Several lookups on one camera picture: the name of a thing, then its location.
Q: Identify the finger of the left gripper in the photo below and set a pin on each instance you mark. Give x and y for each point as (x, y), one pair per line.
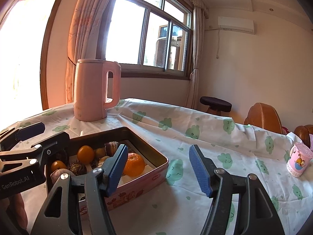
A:
(40, 151)
(11, 137)

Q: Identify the left pink curtain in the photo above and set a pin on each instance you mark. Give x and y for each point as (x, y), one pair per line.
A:
(86, 17)

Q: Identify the pink cartoon cup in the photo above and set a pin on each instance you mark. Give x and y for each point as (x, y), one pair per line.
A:
(300, 157)

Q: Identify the small yellow-green fruit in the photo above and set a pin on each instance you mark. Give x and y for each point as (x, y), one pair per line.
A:
(100, 153)

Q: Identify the white air conditioner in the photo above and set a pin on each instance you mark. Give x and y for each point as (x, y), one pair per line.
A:
(236, 24)

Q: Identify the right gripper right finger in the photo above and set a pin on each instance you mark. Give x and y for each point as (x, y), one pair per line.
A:
(256, 212)

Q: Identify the small orange in box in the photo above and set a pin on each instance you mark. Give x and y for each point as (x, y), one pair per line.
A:
(58, 165)

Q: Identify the window with dark frame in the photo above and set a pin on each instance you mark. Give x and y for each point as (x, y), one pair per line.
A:
(149, 38)

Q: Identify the small orange kumquat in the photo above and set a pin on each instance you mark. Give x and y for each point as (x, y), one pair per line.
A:
(85, 154)

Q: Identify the large orange mandarin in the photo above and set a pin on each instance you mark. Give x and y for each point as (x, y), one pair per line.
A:
(134, 166)

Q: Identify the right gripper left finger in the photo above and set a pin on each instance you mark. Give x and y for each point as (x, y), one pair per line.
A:
(60, 212)

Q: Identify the large brown round fruit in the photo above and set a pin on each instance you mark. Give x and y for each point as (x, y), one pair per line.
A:
(57, 173)

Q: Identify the dark pinecone-like fruit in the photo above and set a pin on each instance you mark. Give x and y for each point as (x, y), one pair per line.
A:
(77, 168)

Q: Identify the cloud pattern tablecloth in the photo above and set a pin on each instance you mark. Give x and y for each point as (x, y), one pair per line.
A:
(177, 205)

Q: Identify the halved fruit with beige flesh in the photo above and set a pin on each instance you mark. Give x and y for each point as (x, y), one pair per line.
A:
(111, 148)

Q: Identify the pink electric kettle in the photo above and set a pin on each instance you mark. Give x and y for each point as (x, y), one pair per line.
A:
(97, 88)

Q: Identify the right beige curtain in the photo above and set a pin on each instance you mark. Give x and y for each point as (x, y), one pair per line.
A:
(197, 48)

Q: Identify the pink metal tin box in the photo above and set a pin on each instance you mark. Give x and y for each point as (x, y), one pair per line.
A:
(129, 188)

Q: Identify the dark round stool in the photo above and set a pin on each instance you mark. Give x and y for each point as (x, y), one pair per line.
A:
(216, 106)

